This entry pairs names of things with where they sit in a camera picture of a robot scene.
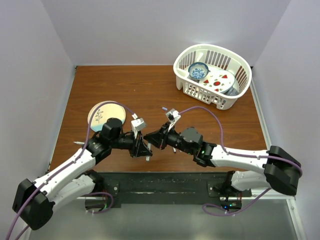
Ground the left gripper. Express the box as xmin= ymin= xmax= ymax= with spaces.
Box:
xmin=109 ymin=127 xmax=153 ymax=156

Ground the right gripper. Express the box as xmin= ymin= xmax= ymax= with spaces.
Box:
xmin=144 ymin=125 xmax=194 ymax=157

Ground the lilac white marker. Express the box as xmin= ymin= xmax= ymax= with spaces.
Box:
xmin=73 ymin=141 xmax=84 ymax=145

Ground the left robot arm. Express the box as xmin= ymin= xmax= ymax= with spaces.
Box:
xmin=12 ymin=118 xmax=153 ymax=230

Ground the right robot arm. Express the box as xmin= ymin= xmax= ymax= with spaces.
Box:
xmin=144 ymin=123 xmax=302 ymax=197

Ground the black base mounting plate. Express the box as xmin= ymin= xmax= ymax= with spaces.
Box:
xmin=89 ymin=171 xmax=243 ymax=212

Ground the round cream blue plate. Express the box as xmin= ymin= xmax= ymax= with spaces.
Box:
xmin=87 ymin=102 xmax=126 ymax=132

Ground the blue patterned bowl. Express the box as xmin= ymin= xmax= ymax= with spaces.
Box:
xmin=188 ymin=62 xmax=210 ymax=81

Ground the watermelon pattern plate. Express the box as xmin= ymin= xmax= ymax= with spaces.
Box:
xmin=200 ymin=69 xmax=236 ymax=94

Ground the grey dish in basket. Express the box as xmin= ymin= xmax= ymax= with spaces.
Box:
xmin=224 ymin=86 xmax=239 ymax=96

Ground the white plastic dish basket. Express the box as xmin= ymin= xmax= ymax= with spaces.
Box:
xmin=173 ymin=44 xmax=252 ymax=110

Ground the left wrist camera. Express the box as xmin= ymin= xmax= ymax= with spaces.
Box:
xmin=131 ymin=118 xmax=147 ymax=139

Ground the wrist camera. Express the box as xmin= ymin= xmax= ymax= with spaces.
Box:
xmin=165 ymin=108 xmax=181 ymax=131
xmin=131 ymin=118 xmax=147 ymax=139

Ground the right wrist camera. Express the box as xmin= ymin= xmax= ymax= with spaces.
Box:
xmin=165 ymin=108 xmax=181 ymax=131

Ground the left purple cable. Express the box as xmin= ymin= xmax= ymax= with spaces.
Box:
xmin=6 ymin=100 xmax=137 ymax=240

